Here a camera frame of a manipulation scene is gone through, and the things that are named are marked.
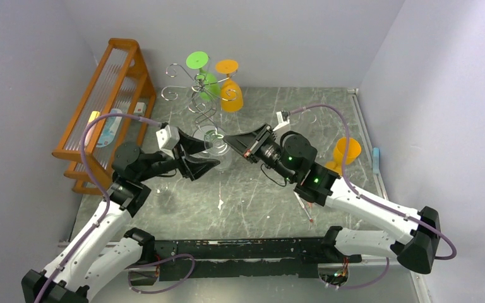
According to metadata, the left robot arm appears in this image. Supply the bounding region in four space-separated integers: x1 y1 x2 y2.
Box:
21 126 220 302

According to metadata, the small white red box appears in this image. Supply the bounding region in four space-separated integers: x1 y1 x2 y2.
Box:
133 102 147 117

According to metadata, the clear wine glass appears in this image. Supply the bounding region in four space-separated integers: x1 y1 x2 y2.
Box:
192 125 232 172
152 183 169 196
299 110 317 124

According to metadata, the light blue flat package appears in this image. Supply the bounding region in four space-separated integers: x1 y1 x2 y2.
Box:
96 116 122 148

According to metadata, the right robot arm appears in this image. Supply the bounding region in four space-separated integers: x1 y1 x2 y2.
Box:
223 124 441 275

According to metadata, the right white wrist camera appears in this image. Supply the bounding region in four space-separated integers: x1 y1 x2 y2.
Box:
273 110 290 136

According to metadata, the white red pen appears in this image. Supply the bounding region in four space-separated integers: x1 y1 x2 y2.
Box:
294 193 314 223

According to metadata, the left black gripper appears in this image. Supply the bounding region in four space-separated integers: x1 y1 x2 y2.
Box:
137 128 220 182

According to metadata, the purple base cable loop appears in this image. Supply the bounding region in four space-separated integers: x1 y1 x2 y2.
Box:
127 252 197 295

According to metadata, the orange wooden rack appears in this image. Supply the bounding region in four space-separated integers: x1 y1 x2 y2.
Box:
52 38 157 195

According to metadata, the green plastic wine glass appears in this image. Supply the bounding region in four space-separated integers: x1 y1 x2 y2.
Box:
186 50 220 101

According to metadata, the orange plastic wine glass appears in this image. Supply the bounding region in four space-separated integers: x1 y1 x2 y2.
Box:
215 59 244 113

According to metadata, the yellow highlighter marker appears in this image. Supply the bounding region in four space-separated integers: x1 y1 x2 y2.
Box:
87 111 100 124

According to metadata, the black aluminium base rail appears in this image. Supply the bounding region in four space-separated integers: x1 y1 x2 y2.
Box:
58 238 398 282

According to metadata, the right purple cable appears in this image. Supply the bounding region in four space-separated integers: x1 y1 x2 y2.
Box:
288 104 458 261

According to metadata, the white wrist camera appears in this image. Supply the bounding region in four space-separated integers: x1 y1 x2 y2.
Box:
273 110 290 136
155 124 180 158

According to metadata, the chrome wine glass rack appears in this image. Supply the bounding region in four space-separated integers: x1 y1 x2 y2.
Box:
160 63 226 128

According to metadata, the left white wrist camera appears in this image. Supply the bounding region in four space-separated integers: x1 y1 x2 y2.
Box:
155 124 180 158

